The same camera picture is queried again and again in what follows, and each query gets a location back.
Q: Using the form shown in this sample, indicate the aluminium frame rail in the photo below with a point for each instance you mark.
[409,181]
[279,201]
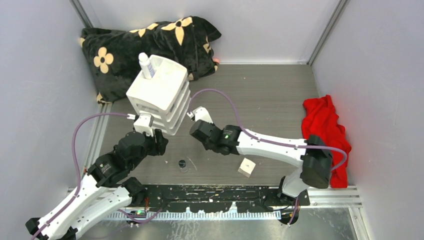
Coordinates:
[311,198]

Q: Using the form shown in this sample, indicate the clear jar black lid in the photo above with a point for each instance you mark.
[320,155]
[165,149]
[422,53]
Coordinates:
[183,166]

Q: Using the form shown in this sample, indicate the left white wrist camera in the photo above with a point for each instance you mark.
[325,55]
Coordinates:
[143,124]

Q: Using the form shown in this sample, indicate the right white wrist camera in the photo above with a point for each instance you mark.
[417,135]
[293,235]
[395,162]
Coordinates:
[200,113]

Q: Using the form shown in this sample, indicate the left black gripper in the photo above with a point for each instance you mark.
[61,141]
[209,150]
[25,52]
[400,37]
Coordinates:
[159,146]

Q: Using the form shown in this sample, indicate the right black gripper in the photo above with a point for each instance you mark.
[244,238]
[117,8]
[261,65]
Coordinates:
[206,147]

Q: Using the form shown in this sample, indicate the red cloth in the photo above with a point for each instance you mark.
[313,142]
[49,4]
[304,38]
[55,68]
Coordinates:
[321,120]

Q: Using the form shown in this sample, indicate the white plastic bottle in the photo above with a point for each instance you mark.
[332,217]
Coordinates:
[146,66]

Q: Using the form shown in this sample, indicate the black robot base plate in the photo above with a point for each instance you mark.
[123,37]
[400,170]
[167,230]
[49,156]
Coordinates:
[212,198]

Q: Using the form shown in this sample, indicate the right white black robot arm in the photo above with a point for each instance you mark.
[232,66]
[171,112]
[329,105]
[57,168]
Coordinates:
[312,159]

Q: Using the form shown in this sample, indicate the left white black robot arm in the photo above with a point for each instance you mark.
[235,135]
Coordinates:
[104,189]

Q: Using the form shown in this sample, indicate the small green circuit board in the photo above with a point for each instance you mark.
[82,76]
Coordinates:
[138,214]

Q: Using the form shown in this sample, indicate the white cube box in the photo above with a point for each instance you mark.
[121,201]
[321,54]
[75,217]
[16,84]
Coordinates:
[246,167]

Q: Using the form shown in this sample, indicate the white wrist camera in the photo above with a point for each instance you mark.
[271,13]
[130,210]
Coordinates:
[143,124]
[200,113]

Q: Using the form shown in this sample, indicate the white plastic drawer organizer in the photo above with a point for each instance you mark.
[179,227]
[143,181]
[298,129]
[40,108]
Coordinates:
[166,96]

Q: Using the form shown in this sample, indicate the black floral plush blanket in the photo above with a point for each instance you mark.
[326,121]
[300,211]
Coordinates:
[113,55]

